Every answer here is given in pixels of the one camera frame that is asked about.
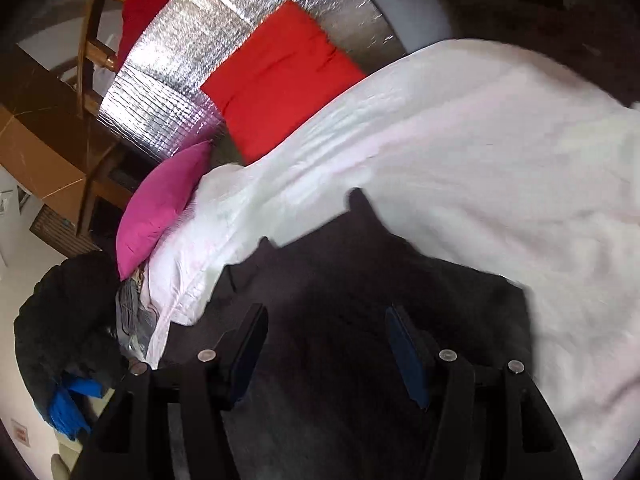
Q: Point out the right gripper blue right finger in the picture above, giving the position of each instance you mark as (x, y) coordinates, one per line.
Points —
(477, 422)

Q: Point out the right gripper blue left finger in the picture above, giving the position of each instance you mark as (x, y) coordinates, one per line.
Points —
(167, 424)

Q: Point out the black quilted puffer jacket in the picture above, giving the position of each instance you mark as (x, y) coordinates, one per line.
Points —
(326, 400)

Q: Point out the blue jacket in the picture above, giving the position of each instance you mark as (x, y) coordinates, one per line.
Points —
(64, 414)

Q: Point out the grey folded garment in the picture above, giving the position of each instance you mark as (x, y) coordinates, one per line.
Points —
(135, 323)

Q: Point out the black coat pile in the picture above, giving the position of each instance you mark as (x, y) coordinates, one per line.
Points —
(67, 328)

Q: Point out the magenta pillow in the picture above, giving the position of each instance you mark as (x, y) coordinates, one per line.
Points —
(157, 204)

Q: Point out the white pink bed blanket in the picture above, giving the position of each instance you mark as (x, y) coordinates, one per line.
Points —
(481, 154)

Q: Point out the brown wooden column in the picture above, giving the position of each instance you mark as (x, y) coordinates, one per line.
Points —
(55, 154)

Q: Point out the wooden stair railing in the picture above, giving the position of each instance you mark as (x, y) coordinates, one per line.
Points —
(92, 53)

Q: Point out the silver foil insulation panel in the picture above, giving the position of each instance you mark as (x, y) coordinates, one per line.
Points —
(155, 102)

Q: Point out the red square pillow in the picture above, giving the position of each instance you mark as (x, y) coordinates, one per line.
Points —
(277, 79)

